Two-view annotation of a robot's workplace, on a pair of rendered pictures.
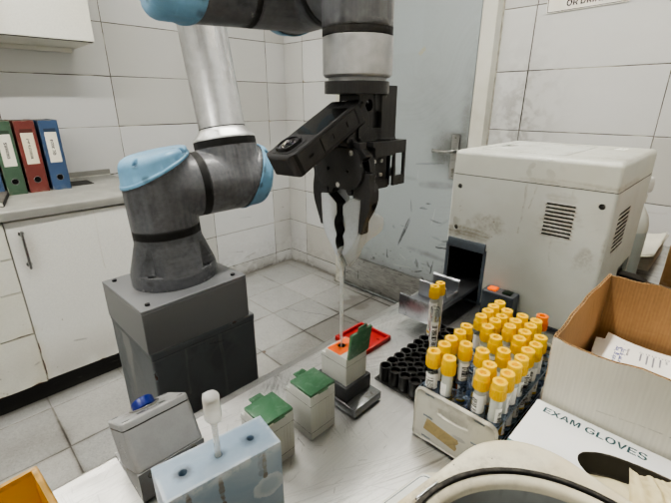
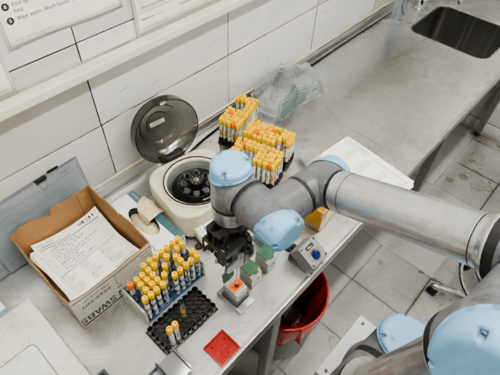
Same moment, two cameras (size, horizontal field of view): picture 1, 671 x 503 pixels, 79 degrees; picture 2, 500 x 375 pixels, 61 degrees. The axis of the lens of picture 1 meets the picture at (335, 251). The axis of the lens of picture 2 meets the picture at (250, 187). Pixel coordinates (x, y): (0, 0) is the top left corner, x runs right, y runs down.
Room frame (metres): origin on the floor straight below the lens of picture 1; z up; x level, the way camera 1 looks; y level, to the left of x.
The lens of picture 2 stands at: (0.99, -0.03, 1.95)
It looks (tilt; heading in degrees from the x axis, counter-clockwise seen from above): 49 degrees down; 176
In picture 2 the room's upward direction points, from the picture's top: 3 degrees clockwise
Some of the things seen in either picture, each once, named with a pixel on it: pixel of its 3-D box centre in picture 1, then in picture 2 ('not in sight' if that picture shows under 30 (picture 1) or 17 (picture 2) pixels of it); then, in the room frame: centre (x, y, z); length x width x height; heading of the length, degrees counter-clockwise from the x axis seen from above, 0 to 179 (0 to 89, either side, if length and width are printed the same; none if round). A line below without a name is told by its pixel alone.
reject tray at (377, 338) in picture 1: (362, 337); (222, 347); (0.60, -0.05, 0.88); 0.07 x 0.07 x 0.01; 45
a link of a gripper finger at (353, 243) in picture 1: (366, 229); not in sight; (0.47, -0.04, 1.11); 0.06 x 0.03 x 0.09; 135
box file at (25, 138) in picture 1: (27, 155); not in sight; (1.92, 1.44, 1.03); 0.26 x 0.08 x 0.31; 44
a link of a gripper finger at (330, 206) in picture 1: (345, 224); (235, 264); (0.50, -0.01, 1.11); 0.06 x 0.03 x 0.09; 135
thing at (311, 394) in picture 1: (311, 401); (250, 273); (0.41, 0.03, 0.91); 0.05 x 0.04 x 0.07; 45
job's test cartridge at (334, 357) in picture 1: (343, 365); (235, 290); (0.46, -0.01, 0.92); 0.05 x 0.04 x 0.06; 46
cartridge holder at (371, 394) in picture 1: (343, 382); (235, 295); (0.46, -0.01, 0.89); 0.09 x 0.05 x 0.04; 46
